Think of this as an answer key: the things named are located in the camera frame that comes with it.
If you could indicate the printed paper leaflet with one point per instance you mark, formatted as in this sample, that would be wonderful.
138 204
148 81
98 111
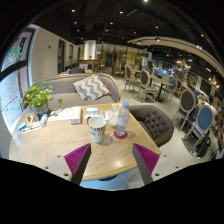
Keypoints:
61 114

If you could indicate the white printed mug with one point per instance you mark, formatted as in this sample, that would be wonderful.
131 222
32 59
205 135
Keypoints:
97 131

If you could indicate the clear blue-capped water bottle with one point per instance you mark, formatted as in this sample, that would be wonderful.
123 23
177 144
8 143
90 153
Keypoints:
122 121

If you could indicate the group of dining chairs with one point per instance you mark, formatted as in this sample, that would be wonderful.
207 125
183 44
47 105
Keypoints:
187 100

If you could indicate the person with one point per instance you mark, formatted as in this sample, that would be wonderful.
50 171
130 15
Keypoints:
76 69

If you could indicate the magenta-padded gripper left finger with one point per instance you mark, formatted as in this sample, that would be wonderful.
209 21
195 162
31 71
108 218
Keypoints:
76 158

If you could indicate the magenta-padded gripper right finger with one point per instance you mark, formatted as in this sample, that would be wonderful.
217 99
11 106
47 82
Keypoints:
146 158

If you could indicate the small blue and white box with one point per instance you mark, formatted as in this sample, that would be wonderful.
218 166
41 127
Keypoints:
43 120

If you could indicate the flat round red coaster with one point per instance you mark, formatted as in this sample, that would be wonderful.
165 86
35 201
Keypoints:
117 135

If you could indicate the green potted plant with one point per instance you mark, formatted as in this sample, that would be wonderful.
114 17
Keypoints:
38 96

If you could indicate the grey chevron cushion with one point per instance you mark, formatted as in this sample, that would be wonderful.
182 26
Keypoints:
90 87

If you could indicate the blue and white booklet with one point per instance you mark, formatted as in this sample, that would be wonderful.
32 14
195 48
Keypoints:
92 111

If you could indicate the grey curved sofa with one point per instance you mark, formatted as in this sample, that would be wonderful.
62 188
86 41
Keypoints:
63 89

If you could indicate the grey tufted armchair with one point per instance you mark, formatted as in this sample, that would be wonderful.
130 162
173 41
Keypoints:
154 121

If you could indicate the clear drinking glass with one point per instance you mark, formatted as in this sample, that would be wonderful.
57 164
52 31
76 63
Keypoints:
113 118

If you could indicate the long white box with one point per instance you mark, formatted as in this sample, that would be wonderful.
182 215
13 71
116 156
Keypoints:
76 115

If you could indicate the group of ceiling lights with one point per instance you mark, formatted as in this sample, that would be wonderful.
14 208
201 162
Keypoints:
121 12

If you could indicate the window with festive stickers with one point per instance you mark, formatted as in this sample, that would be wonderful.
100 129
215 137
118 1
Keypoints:
11 83

